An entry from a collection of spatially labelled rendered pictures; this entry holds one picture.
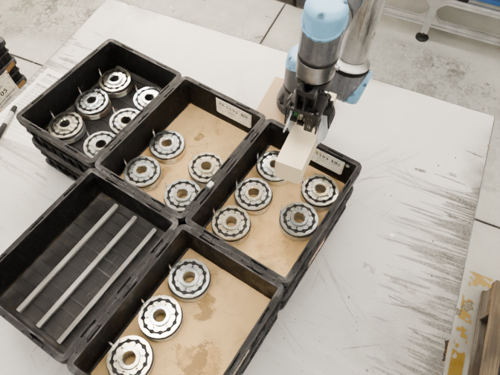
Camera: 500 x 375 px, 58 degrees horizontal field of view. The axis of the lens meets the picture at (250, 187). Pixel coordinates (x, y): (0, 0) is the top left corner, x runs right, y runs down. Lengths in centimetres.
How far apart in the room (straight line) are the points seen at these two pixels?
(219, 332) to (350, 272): 43
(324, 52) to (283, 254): 57
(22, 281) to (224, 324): 52
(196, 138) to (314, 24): 69
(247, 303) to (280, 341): 17
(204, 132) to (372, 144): 57
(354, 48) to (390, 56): 162
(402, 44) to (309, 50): 228
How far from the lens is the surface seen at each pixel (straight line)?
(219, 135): 139
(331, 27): 79
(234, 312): 113
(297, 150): 101
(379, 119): 166
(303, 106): 90
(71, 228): 130
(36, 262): 129
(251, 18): 311
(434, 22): 308
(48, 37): 322
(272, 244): 120
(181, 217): 113
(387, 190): 149
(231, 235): 117
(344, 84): 142
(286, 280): 106
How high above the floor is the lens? 192
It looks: 58 degrees down
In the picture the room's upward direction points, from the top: 1 degrees clockwise
